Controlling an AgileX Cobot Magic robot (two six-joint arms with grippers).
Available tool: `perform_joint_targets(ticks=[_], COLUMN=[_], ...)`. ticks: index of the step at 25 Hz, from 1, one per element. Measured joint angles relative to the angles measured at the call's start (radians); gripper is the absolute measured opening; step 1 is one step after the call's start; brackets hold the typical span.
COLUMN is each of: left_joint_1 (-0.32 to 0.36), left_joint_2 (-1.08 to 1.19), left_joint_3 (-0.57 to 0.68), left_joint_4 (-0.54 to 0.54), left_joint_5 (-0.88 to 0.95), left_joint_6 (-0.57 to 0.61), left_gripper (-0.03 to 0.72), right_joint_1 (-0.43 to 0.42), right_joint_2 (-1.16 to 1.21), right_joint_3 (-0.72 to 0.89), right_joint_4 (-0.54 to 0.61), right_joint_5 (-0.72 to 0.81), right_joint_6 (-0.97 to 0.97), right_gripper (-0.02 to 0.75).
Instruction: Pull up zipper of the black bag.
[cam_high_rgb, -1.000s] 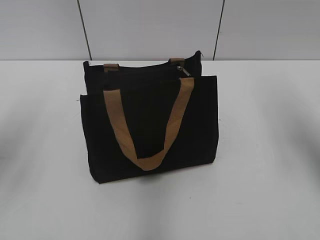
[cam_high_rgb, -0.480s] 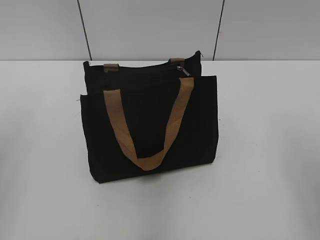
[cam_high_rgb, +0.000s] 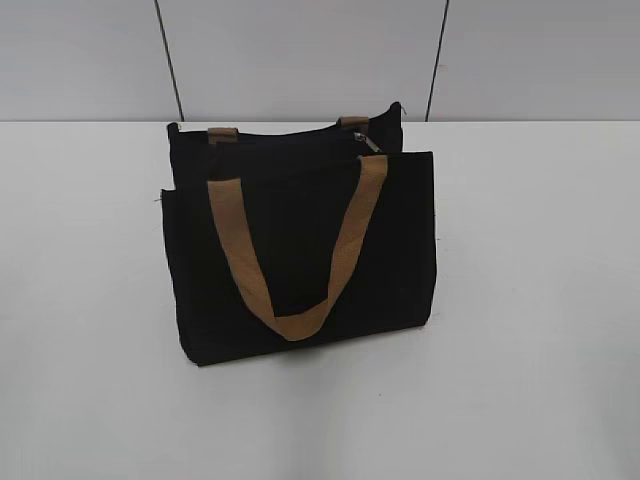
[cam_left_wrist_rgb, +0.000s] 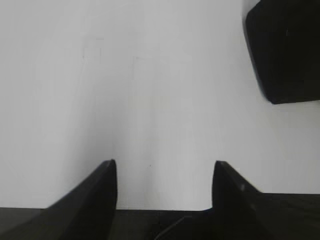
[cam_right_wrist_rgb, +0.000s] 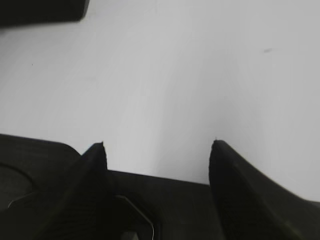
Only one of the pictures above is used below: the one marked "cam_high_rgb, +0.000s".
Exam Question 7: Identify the tan front bag handle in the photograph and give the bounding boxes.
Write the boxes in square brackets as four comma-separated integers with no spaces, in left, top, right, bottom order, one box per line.
[207,154,389,342]

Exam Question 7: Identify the tan rear bag handle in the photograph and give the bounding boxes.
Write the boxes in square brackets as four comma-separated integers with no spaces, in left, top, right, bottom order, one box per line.
[207,116,370,145]

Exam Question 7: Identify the silver zipper pull with ring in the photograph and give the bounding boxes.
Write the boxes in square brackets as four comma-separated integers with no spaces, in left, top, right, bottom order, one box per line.
[353,132,382,153]

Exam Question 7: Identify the tan bag handle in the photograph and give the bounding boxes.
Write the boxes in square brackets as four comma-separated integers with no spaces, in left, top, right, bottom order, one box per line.
[207,116,370,145]
[207,154,389,342]

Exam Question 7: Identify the black canvas tote bag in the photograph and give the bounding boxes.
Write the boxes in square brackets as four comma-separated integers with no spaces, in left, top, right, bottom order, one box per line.
[161,103,437,366]

